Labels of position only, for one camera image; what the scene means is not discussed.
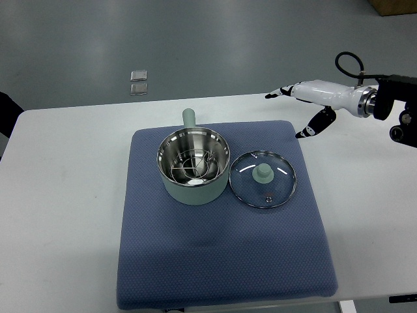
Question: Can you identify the metal floor plate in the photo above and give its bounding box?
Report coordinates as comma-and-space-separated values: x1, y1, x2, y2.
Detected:
130, 83, 148, 96
130, 70, 147, 82

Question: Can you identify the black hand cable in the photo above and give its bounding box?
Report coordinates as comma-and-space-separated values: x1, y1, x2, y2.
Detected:
335, 51, 392, 88

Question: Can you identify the upper metal floor plate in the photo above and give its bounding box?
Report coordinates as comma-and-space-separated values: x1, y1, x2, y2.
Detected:
130, 70, 147, 82

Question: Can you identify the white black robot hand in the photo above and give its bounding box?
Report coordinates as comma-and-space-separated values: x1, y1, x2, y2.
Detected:
265, 80, 377, 139

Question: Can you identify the wire steaming rack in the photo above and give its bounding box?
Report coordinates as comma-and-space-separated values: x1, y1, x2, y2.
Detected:
167, 149, 221, 186

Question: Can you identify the person in dark clothes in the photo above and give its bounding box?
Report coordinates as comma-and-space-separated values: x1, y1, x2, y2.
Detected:
0, 91, 25, 162

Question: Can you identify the mint green pot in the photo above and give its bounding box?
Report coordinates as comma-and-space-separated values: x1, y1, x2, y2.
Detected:
156, 108, 231, 205

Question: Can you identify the lower metal floor plate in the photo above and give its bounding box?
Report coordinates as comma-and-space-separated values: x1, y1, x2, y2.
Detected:
130, 83, 148, 96

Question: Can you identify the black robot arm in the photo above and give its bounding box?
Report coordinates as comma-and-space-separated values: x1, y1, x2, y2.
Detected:
373, 75, 416, 148

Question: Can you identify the cardboard box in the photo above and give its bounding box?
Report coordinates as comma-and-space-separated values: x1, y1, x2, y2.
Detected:
368, 0, 417, 16

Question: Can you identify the blue textured mat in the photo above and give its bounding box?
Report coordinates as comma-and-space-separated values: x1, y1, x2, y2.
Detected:
117, 121, 338, 310

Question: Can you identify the glass lid green knob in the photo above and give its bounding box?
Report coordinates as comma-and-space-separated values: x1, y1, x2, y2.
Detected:
229, 151, 297, 209

